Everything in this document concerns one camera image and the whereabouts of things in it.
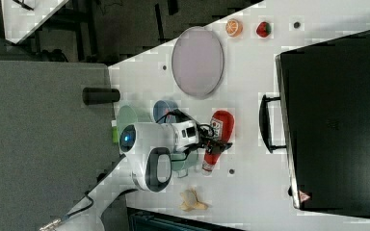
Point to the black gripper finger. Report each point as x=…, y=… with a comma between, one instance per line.
x=217, y=148

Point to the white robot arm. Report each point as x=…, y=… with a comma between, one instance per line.
x=146, y=165

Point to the green block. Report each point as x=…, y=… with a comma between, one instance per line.
x=115, y=134

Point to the red ketchup bottle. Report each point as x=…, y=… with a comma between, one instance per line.
x=223, y=124

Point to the grey partition board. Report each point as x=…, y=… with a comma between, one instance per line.
x=52, y=145

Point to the blue small bowl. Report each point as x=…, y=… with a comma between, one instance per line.
x=161, y=109

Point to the green perforated colander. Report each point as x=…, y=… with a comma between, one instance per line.
x=129, y=114

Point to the dark green cup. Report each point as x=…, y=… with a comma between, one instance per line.
x=181, y=163

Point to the red strawberry toy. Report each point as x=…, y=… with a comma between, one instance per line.
x=264, y=29

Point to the orange slice toy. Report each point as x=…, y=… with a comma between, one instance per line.
x=234, y=27

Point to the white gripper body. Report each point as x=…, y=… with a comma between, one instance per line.
x=205, y=135

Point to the peeled banana toy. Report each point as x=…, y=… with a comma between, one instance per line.
x=190, y=201

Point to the black cylinder post upper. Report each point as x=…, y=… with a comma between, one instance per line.
x=94, y=96

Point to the black toaster oven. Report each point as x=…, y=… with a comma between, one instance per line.
x=324, y=97

